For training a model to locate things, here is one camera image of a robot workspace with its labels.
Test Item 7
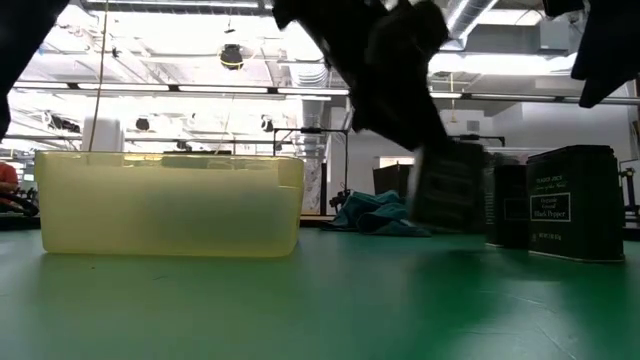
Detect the long ceiling light strip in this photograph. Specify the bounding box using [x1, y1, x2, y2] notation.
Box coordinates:
[12, 81, 640, 106]

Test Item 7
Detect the silver smooth ceiling duct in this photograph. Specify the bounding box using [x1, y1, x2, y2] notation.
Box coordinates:
[439, 0, 501, 51]

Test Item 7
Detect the black pepper tin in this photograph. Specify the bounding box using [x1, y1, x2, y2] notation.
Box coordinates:
[526, 144, 626, 264]
[407, 141, 487, 235]
[485, 163, 531, 250]

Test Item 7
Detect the black metal stand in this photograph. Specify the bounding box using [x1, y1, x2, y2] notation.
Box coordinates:
[272, 127, 351, 214]

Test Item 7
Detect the yellow translucent plastic bin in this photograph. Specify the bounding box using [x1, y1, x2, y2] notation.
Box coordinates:
[33, 150, 306, 259]

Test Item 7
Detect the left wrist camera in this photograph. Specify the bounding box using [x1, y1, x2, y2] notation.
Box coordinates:
[372, 0, 450, 61]

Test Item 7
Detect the black pole white base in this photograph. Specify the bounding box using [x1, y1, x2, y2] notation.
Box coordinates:
[319, 162, 329, 216]

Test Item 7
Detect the dark box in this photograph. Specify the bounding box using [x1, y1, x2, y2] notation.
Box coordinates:
[372, 163, 416, 200]

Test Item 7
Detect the silver ribbed ceiling duct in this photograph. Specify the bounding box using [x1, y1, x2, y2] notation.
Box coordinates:
[292, 54, 351, 216]

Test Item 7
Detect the black ceiling dome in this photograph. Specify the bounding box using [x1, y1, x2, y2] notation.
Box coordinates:
[219, 43, 245, 72]

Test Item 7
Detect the person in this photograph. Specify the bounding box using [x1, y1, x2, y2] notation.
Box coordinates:
[0, 162, 21, 207]

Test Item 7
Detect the black tripod stand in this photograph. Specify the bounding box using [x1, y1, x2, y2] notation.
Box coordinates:
[619, 159, 640, 226]

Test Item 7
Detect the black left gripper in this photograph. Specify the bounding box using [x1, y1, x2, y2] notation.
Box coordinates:
[272, 0, 449, 152]

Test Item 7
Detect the white cylinder container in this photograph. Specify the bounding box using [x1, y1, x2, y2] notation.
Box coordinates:
[81, 116, 126, 153]

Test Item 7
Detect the teal cloth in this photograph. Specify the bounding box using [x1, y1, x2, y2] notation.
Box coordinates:
[322, 189, 432, 239]

